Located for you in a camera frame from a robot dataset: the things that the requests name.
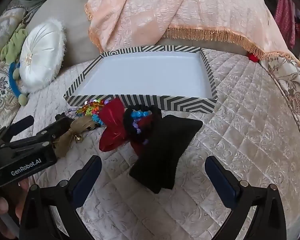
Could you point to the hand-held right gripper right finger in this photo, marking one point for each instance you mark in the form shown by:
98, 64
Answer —
220, 177

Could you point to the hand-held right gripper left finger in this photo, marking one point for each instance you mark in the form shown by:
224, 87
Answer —
86, 180

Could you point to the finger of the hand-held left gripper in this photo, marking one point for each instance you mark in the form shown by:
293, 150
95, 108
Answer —
21, 123
62, 123

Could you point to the tan leopard bow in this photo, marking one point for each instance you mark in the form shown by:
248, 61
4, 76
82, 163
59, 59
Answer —
65, 140

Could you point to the red velvet bow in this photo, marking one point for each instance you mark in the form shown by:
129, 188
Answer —
112, 122

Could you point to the black fabric bow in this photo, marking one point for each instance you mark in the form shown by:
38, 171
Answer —
162, 155

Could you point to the black scrunchie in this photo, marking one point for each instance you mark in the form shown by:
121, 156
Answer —
127, 123

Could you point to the striped cardboard tray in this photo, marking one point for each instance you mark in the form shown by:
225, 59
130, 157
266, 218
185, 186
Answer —
145, 72

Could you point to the person's left hand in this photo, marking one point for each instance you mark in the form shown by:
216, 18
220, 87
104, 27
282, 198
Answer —
0, 207

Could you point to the floral embroidered pillow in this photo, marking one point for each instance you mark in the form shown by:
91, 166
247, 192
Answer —
0, 92

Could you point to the white round satin cushion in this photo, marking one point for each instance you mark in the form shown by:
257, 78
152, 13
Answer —
40, 55

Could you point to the green plush toy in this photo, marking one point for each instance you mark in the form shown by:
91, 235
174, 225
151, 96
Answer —
15, 42

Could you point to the cream floral embroidered cover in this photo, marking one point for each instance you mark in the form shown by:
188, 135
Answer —
290, 92

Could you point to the small red object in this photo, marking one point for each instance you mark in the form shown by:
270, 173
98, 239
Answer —
253, 57

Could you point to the peach fringed blanket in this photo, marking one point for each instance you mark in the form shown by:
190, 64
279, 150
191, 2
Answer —
152, 12

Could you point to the pink dotted garment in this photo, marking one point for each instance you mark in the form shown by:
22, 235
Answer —
285, 15

